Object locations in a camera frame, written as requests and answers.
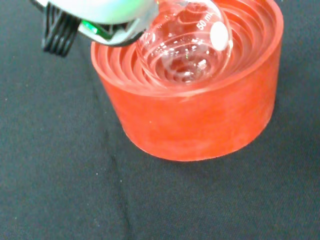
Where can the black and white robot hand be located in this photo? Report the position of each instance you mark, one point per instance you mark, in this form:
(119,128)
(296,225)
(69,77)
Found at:
(105,10)

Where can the red stepped flask stand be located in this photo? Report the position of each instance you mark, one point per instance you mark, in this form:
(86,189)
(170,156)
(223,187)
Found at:
(187,125)

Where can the black cloth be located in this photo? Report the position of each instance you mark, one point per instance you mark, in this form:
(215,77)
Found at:
(50,175)

